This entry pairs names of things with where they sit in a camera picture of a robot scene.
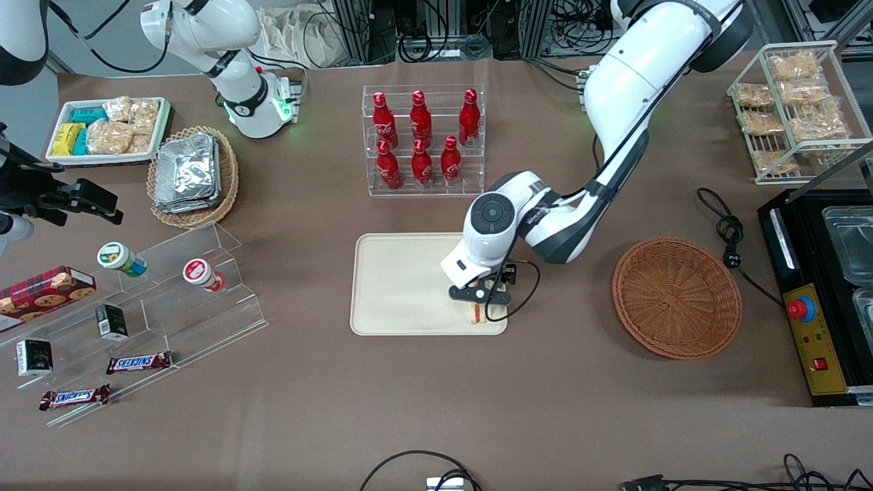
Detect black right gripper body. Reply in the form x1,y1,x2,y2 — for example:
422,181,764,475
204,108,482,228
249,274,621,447
0,123,66,214

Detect triangular sandwich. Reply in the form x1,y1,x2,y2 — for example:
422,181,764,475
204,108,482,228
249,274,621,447
466,302,507,325

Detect cream plastic tray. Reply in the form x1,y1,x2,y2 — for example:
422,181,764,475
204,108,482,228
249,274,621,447
350,233,509,336

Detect white rectangular snack tray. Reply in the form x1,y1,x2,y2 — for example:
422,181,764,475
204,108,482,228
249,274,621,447
46,97,171,166

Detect oval light wicker basket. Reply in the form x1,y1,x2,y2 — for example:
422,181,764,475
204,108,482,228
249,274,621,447
147,125,239,229

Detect round brown wicker basket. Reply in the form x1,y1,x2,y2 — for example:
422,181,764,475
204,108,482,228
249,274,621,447
612,237,743,360

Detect green lidded yogurt cup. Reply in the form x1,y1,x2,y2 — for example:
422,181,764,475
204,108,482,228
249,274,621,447
97,241,148,278

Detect yellow snack pack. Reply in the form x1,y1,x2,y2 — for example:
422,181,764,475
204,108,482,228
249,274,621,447
53,123,86,157

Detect red tartan cookie box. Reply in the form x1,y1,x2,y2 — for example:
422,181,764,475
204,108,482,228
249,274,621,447
0,265,97,333

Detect clear acrylic bottle rack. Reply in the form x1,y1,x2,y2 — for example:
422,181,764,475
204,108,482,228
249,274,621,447
362,84,486,198

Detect red cola bottle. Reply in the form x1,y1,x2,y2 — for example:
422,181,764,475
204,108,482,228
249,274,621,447
372,92,398,147
441,136,462,186
411,138,434,189
410,90,432,144
458,89,481,147
376,140,402,190

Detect small black carton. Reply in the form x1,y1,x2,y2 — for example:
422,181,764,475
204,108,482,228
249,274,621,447
16,339,54,377
95,303,129,342

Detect red lidded yogurt cup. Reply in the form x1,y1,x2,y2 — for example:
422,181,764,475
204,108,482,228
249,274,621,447
182,258,226,293

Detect clear acrylic stepped shelf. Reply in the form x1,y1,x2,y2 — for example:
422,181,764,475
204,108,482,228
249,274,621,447
0,222,269,428

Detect brown snickers bar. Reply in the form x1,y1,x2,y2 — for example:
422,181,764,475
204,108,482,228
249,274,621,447
106,352,173,374
39,384,111,411

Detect white cloth bags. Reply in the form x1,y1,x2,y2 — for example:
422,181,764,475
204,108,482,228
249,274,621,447
258,7,345,69

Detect bagged bread piece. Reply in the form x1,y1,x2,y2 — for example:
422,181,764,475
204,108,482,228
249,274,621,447
739,111,786,136
789,102,850,143
767,51,821,82
737,83,775,109
781,80,830,107
752,150,799,175

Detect black machine with yellow panel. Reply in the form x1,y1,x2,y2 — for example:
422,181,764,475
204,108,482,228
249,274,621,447
758,185,873,408

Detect clear plastic container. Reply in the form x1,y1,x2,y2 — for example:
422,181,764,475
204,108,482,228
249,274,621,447
853,286,873,342
822,207,873,286

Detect grey metal bar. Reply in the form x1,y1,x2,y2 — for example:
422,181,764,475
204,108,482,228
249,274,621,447
803,140,873,186

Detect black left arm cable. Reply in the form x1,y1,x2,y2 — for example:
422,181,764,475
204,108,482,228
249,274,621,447
505,259,542,323

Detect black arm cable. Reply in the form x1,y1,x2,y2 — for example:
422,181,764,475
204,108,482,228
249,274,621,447
46,0,173,74
505,259,542,323

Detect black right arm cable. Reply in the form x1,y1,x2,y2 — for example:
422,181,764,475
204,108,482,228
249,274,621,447
46,0,173,74

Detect black looped cable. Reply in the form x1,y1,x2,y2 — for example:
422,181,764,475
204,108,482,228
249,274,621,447
359,450,482,491

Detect black power cable with plug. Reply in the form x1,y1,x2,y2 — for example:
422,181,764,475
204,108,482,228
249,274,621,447
697,188,785,308

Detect aluminium equipment frame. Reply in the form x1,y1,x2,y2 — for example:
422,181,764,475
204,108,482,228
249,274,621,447
333,0,618,63

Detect white wire rack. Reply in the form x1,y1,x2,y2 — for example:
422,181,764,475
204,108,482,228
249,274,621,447
726,41,873,186

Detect black tangled cables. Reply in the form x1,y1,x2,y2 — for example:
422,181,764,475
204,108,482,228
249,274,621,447
665,453,873,491

